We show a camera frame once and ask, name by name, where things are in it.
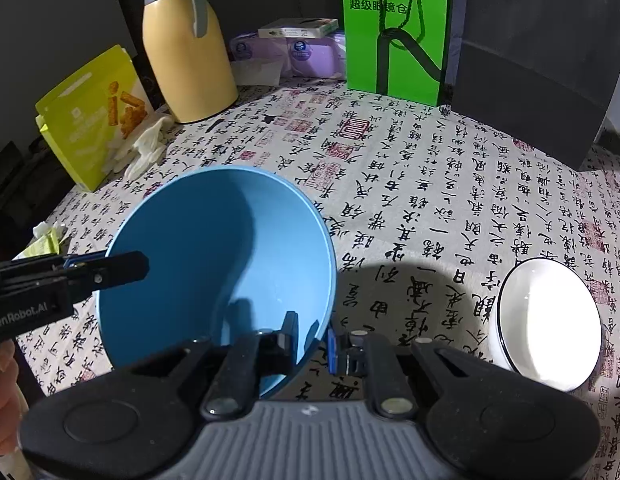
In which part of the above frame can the blue bowl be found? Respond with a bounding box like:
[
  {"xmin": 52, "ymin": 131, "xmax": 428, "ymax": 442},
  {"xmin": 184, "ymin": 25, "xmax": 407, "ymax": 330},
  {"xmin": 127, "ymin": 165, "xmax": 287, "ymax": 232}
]
[{"xmin": 96, "ymin": 166, "xmax": 337, "ymax": 368}]

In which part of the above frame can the white bowl black rim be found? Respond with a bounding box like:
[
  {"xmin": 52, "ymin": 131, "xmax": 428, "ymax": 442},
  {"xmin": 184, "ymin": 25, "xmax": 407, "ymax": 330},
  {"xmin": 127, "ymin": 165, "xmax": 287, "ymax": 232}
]
[{"xmin": 488, "ymin": 257, "xmax": 603, "ymax": 392}]

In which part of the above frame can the person's hand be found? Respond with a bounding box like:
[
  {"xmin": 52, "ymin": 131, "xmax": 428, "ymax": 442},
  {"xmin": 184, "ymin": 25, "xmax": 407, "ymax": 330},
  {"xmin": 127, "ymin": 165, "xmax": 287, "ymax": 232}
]
[{"xmin": 0, "ymin": 340, "xmax": 22, "ymax": 455}]

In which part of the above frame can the white crumpled glove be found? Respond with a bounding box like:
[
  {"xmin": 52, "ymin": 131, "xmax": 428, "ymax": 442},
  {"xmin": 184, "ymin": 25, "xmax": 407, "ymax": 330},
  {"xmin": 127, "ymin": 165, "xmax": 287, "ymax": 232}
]
[{"xmin": 102, "ymin": 113, "xmax": 174, "ymax": 182}]

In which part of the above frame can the yellow-green snack pouch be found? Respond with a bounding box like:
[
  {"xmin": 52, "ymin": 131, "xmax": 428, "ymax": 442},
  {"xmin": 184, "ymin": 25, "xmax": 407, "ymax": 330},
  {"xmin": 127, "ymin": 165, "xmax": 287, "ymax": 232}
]
[{"xmin": 36, "ymin": 44, "xmax": 153, "ymax": 192}]

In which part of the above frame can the calligraphy tablecloth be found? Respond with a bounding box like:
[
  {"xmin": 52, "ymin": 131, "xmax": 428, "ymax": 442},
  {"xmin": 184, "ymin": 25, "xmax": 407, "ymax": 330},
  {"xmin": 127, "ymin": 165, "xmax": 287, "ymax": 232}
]
[{"xmin": 14, "ymin": 77, "xmax": 620, "ymax": 480}]

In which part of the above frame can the yellow thermos jug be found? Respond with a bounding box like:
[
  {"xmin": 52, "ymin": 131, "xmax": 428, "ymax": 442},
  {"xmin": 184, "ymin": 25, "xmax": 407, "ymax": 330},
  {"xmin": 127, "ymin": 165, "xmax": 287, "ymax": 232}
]
[{"xmin": 142, "ymin": 0, "xmax": 238, "ymax": 124}]

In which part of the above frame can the purple tissue pack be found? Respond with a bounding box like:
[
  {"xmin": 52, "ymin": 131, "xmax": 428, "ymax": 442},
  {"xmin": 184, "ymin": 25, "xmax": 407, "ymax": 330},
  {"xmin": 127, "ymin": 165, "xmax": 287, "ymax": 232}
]
[{"xmin": 230, "ymin": 32, "xmax": 347, "ymax": 80}]

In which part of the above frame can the small white box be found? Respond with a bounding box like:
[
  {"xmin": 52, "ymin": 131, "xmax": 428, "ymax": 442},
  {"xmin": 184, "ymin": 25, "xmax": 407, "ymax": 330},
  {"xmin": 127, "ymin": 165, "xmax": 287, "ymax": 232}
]
[{"xmin": 257, "ymin": 18, "xmax": 339, "ymax": 39}]

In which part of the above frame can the green paper bag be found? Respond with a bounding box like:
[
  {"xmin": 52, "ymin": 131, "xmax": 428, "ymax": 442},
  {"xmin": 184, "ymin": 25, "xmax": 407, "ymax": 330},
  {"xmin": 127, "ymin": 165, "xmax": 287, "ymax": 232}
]
[{"xmin": 342, "ymin": 0, "xmax": 451, "ymax": 106}]

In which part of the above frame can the black paper bag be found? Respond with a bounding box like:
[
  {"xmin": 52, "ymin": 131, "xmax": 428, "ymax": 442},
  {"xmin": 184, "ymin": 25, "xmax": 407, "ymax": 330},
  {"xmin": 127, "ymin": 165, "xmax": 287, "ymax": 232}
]
[{"xmin": 452, "ymin": 0, "xmax": 620, "ymax": 169}]

